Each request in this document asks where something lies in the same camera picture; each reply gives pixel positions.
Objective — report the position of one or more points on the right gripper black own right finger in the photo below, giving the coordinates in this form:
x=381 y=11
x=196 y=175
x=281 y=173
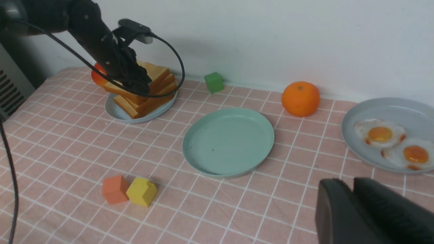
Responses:
x=402 y=220

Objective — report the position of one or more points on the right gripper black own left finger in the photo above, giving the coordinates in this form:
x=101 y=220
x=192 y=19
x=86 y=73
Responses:
x=341 y=219

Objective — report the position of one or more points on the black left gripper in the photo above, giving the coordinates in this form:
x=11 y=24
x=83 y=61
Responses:
x=120 y=62

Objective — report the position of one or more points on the toast slice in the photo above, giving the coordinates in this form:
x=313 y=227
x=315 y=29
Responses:
x=162 y=91
x=157 y=87
x=155 y=72
x=122 y=103

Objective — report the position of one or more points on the fried egg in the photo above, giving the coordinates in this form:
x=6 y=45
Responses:
x=379 y=133
x=412 y=153

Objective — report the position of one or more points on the red yellow apple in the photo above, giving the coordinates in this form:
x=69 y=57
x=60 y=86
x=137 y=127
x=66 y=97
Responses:
x=97 y=79

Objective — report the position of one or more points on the light blue bread plate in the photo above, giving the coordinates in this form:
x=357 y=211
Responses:
x=121 y=116

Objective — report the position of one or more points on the grey egg plate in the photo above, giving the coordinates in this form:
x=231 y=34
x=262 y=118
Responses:
x=415 y=117

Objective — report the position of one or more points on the green cube block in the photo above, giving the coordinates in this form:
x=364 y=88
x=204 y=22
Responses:
x=214 y=82

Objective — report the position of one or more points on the grey appliance with vents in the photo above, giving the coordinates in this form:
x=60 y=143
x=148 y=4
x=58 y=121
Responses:
x=15 y=88

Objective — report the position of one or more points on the pink checkered tablecloth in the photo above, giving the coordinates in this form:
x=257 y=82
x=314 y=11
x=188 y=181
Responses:
x=64 y=145

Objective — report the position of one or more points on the orange fruit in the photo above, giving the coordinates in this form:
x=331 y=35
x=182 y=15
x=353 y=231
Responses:
x=301 y=99

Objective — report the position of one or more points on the orange block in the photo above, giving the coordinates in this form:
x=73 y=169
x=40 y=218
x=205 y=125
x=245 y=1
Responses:
x=114 y=189

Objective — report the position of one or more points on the yellow block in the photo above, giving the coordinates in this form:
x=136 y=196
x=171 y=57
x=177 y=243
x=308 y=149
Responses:
x=142 y=192

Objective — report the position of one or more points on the teal center plate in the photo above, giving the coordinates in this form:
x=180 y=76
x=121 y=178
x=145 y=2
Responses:
x=228 y=143

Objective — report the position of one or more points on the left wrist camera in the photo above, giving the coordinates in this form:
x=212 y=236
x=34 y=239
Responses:
x=130 y=30

